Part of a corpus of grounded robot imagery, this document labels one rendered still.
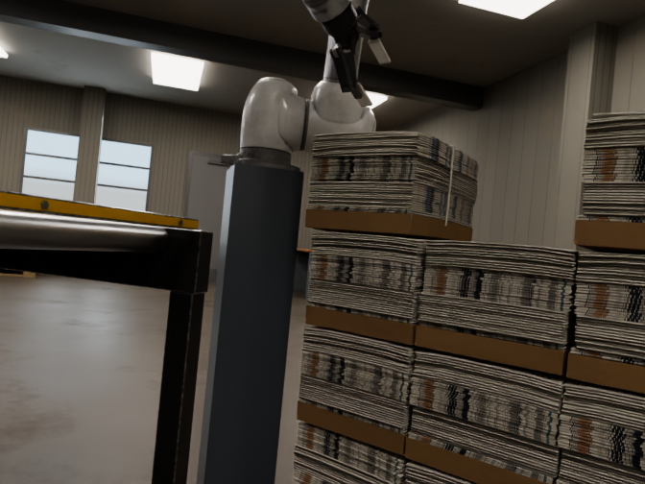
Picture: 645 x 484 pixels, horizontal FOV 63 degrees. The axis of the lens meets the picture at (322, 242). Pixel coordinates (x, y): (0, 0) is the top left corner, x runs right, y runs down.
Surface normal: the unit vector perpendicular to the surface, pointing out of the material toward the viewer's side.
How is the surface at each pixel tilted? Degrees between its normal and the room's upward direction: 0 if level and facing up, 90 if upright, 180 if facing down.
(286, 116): 91
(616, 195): 90
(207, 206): 90
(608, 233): 91
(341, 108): 105
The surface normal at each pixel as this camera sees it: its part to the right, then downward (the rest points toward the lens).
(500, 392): -0.59, -0.06
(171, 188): 0.29, 0.02
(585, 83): -0.95, -0.09
